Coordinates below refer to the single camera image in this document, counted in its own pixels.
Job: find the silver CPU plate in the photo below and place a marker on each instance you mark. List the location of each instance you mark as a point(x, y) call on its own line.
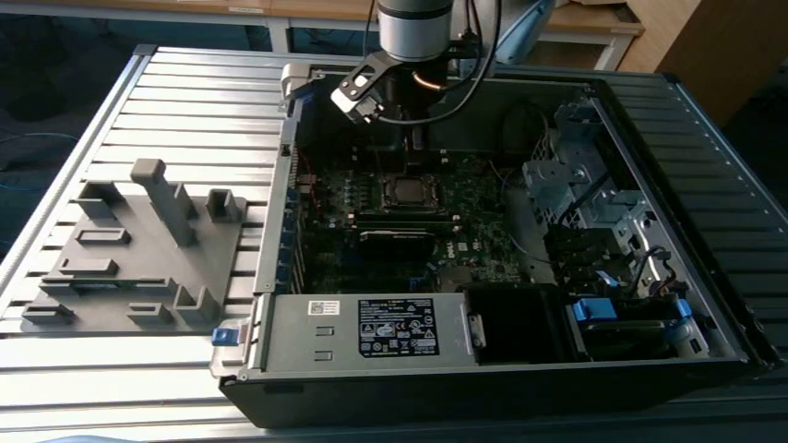
point(412, 190)

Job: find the RAM slot black clips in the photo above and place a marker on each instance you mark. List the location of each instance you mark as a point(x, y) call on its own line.
point(400, 212)
point(400, 223)

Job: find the RAM slot white clips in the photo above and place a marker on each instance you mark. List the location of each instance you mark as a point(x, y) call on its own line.
point(400, 217)
point(400, 228)

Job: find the silver metal drive cage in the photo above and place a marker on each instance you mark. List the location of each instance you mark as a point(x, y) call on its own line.
point(544, 177)

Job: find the green motherboard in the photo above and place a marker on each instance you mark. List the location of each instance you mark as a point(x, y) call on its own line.
point(487, 231)

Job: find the black graphics card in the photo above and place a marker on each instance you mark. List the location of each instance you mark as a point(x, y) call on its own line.
point(393, 249)

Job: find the dark chipset heatsink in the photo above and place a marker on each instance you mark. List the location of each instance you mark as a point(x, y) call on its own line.
point(455, 277)

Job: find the wooden cabinet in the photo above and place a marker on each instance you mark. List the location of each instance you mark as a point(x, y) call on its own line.
point(708, 46)

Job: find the grey parts rack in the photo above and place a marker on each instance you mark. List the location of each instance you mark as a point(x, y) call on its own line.
point(153, 258)

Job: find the silver power supply unit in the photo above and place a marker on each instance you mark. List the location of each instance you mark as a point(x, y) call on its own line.
point(295, 337)

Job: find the blue disk carrier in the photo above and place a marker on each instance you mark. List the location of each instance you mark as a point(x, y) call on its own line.
point(593, 309)

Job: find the blue case latch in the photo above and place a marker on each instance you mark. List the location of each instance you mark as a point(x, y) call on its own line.
point(223, 337)

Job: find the black PC case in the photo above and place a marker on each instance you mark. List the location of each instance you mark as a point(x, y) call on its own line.
point(431, 401)

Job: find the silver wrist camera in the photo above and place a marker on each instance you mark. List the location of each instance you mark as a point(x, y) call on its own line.
point(348, 100)

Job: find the wooden desk white frame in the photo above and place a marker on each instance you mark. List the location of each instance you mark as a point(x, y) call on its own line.
point(591, 25)

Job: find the black plastic drive bracket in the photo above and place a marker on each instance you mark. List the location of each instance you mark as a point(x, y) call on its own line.
point(579, 249)

